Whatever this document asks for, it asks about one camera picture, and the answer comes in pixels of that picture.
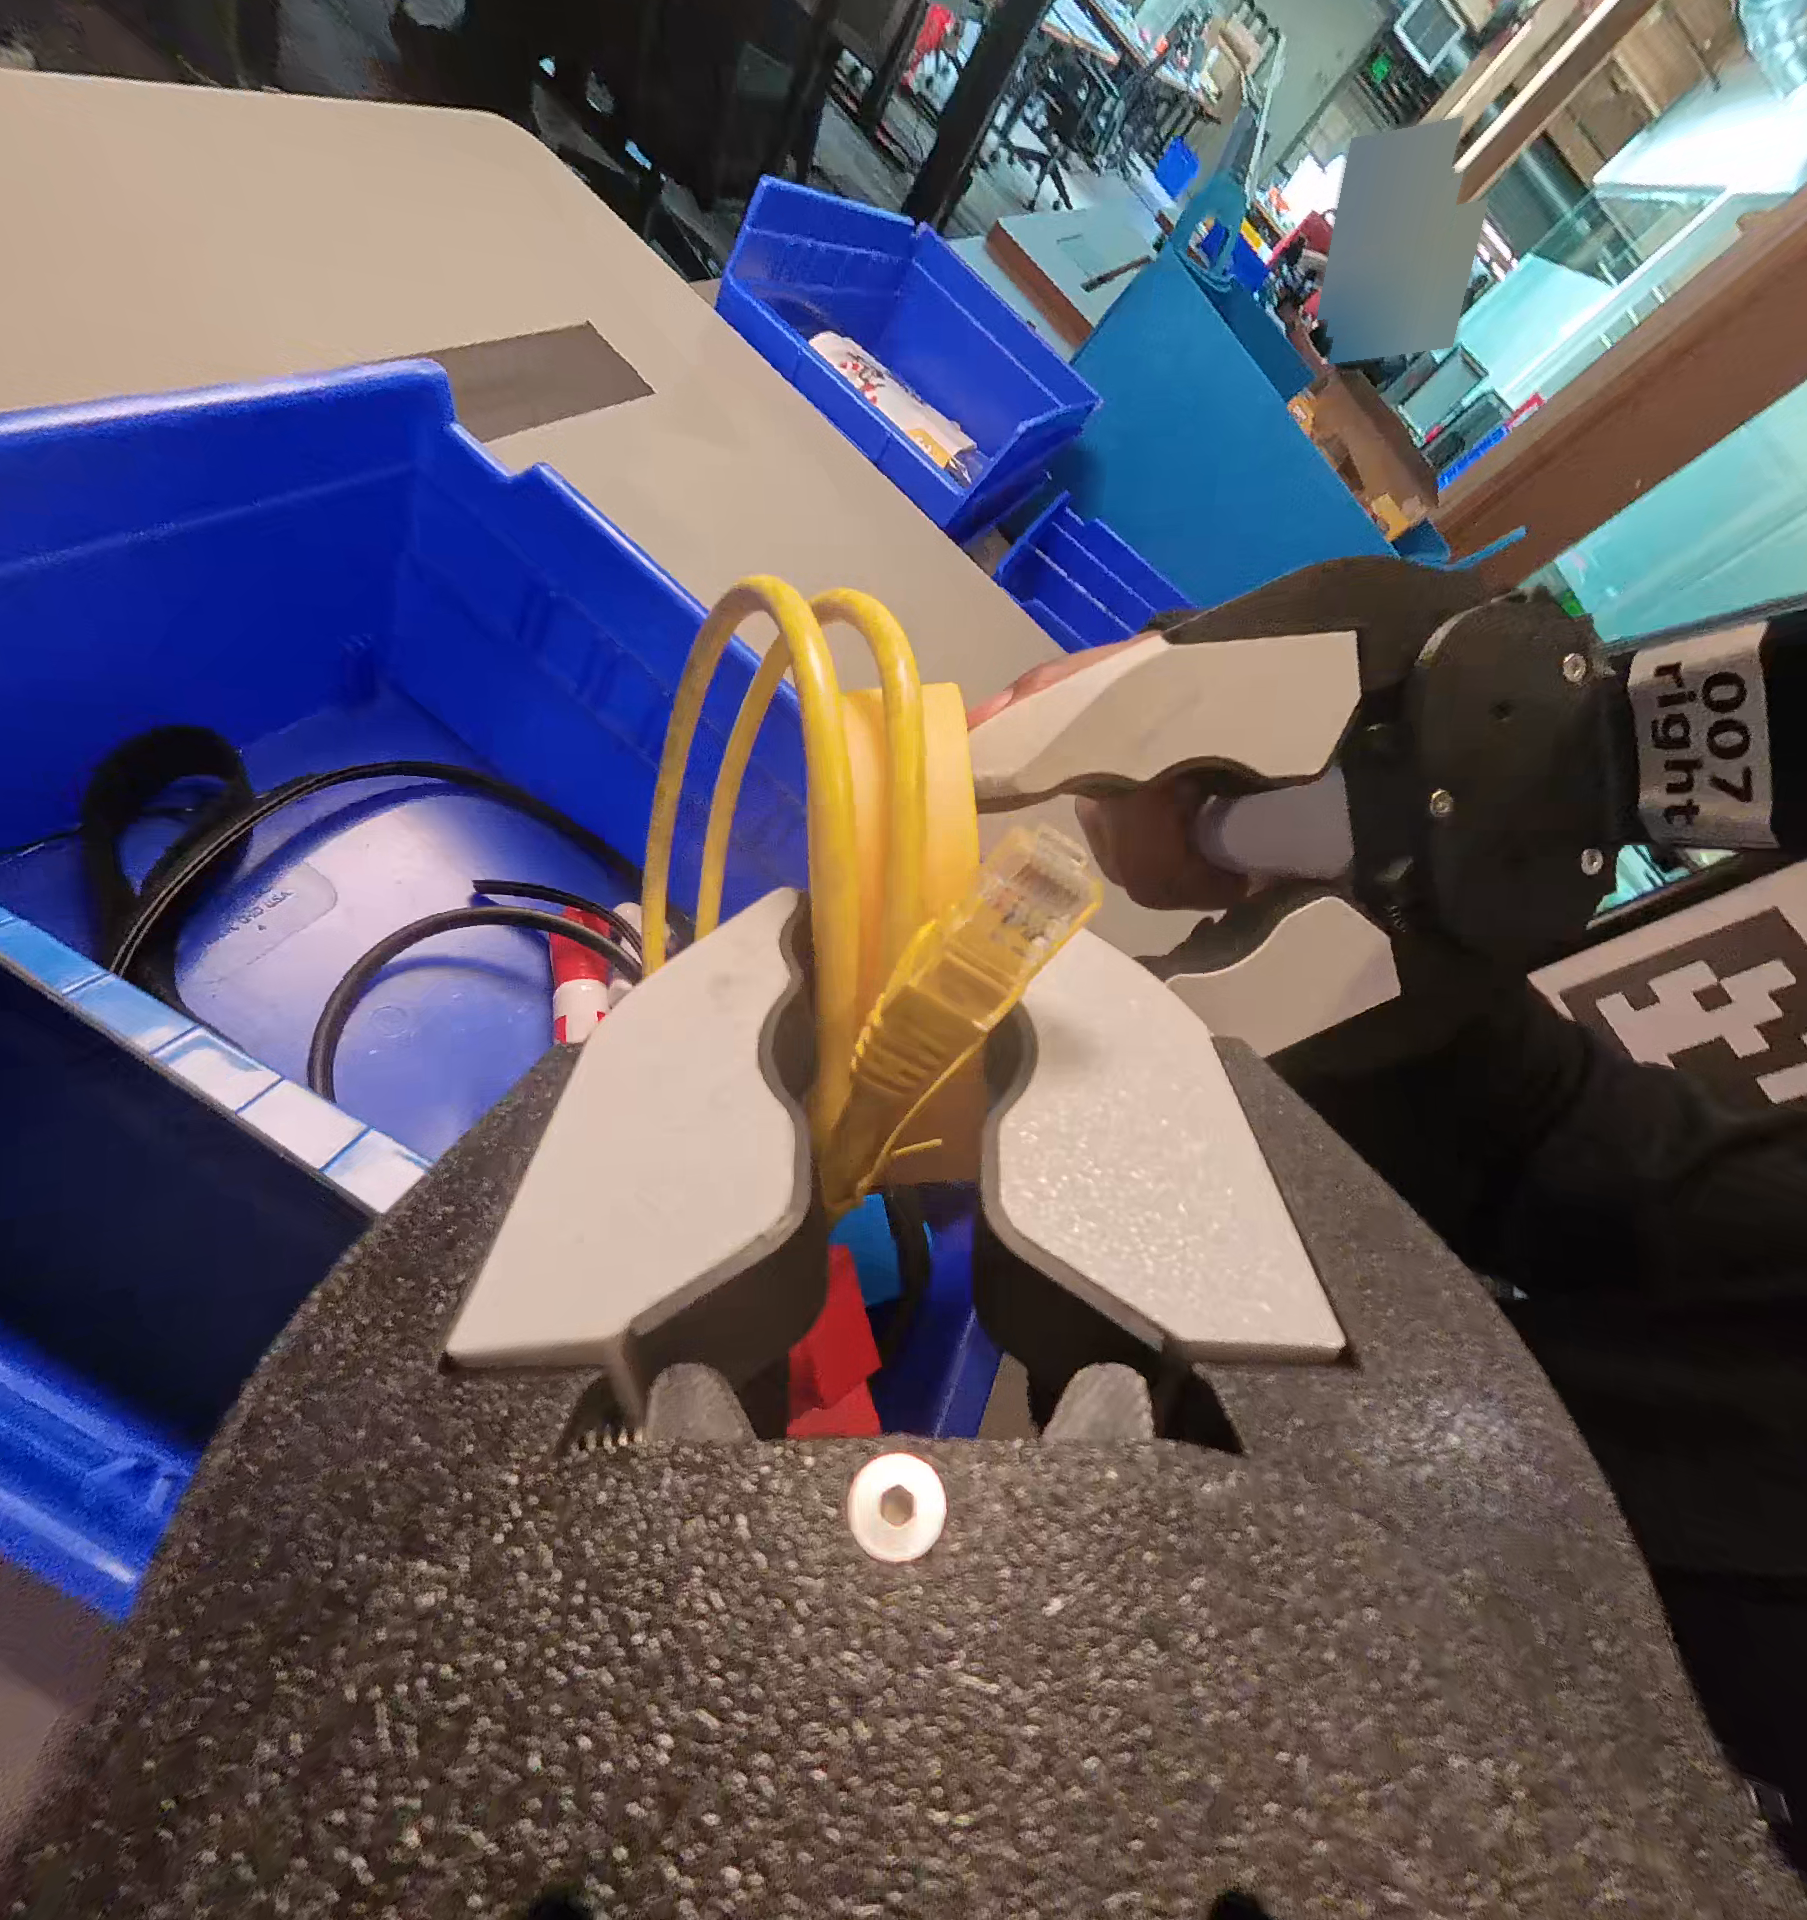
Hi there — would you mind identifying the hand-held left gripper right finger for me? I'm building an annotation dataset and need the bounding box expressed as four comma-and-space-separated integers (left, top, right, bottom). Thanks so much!
974, 928, 1353, 1414

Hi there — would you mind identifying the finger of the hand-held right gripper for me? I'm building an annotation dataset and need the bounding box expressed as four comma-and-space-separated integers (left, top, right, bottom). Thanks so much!
1144, 884, 1405, 1062
965, 629, 1365, 814

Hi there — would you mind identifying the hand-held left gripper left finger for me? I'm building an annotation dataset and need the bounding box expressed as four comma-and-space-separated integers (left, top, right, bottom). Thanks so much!
441, 887, 832, 1419

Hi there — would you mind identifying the yellow ethernet cable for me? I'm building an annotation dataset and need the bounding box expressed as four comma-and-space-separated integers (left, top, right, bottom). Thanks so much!
641, 574, 1109, 1219

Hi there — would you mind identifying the yellow masking tape roll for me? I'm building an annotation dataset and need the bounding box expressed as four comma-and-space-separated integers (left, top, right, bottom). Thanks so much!
842, 680, 983, 964

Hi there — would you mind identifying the large blue storage bin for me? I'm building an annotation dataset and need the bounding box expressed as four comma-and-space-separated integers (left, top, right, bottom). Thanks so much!
0, 357, 845, 1625

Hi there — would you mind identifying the person's right hand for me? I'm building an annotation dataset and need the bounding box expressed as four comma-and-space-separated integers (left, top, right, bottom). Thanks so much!
974, 637, 1255, 914

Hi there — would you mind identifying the shallow blue bin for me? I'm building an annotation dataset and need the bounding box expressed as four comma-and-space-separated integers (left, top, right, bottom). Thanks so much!
993, 493, 1198, 650

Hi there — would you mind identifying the red and white marker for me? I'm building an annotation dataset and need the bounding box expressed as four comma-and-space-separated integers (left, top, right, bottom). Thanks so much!
550, 899, 645, 1045

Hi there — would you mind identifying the hollow red plastic block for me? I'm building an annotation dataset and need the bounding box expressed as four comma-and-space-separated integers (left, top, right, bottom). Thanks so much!
787, 1241, 885, 1440

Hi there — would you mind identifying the blue divider panel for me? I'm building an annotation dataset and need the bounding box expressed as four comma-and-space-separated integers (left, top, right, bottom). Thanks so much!
1066, 180, 1445, 605

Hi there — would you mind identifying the cardboard box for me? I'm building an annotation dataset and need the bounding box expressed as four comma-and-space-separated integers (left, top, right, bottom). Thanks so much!
1285, 368, 1430, 534

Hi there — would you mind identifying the wooden beam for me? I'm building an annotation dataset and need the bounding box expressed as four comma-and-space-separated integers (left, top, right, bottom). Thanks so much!
1427, 143, 1807, 589

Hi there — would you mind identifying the white printed packet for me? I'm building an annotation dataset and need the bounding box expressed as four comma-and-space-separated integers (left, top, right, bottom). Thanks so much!
809, 328, 986, 487

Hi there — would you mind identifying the small blue bin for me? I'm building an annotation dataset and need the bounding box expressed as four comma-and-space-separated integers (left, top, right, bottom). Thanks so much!
715, 176, 1101, 545

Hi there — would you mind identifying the black pole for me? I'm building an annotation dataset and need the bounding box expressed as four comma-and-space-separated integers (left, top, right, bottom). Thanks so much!
903, 0, 1055, 229

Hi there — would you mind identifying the black cable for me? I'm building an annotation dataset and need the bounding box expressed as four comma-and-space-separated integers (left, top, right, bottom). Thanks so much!
106, 760, 651, 1105

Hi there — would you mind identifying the black velcro strap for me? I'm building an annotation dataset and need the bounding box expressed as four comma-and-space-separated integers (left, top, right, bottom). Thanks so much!
84, 727, 254, 979

